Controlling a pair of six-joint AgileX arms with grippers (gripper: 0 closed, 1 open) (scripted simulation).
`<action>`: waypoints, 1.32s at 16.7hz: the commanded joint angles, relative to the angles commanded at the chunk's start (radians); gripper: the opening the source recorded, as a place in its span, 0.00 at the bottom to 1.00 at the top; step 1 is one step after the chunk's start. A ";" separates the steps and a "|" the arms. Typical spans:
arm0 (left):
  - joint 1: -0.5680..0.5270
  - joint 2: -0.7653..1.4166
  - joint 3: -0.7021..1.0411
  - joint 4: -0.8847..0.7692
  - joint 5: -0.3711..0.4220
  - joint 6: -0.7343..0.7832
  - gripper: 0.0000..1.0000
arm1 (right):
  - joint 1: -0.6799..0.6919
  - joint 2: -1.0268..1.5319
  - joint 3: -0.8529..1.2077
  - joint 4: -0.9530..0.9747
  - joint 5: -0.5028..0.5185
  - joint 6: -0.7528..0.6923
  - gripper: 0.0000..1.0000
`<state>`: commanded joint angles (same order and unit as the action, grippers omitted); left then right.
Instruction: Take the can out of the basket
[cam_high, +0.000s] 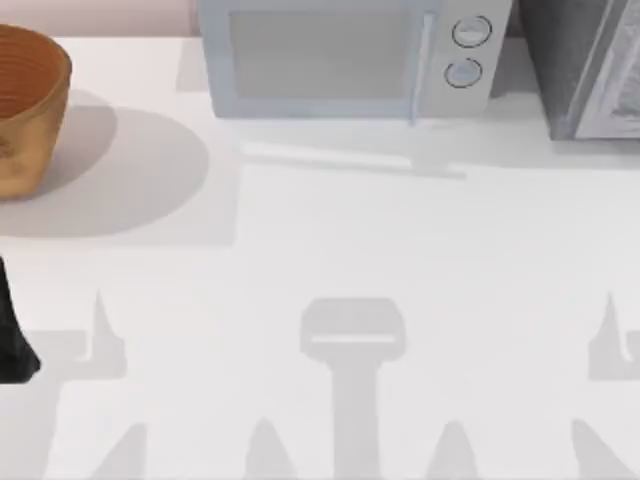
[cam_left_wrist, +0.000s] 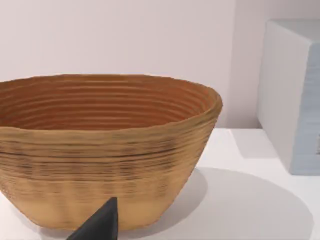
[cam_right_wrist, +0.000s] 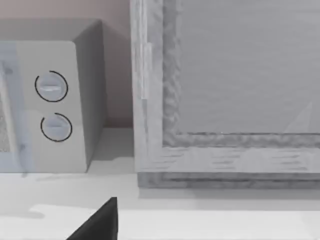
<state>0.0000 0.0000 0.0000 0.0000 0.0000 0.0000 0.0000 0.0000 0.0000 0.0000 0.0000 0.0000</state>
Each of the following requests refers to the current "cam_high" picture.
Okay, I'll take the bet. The brown wooden basket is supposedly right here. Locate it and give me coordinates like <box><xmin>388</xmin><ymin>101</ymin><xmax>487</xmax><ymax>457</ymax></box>
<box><xmin>0</xmin><ymin>24</ymin><xmax>74</xmax><ymax>200</ymax></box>

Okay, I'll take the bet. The microwave door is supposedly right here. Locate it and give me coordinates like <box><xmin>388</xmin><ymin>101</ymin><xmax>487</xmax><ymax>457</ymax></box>
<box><xmin>197</xmin><ymin>0</ymin><xmax>441</xmax><ymax>119</ymax></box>

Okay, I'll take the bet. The pale microwave oven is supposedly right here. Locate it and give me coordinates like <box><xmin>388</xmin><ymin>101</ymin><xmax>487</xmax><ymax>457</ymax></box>
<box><xmin>195</xmin><ymin>0</ymin><xmax>514</xmax><ymax>127</ymax></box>

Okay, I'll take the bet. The microwave door handle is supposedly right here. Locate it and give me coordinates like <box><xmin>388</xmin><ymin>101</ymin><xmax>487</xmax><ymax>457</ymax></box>
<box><xmin>408</xmin><ymin>13</ymin><xmax>435</xmax><ymax>127</ymax></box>

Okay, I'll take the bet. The microwave knob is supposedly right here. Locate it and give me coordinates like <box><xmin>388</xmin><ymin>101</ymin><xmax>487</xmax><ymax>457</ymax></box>
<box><xmin>451</xmin><ymin>14</ymin><xmax>494</xmax><ymax>50</ymax></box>
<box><xmin>443</xmin><ymin>57</ymin><xmax>484</xmax><ymax>90</ymax></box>

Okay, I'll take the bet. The grey cabinet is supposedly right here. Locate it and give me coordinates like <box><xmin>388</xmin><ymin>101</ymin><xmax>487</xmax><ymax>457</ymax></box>
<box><xmin>517</xmin><ymin>0</ymin><xmax>640</xmax><ymax>142</ymax></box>

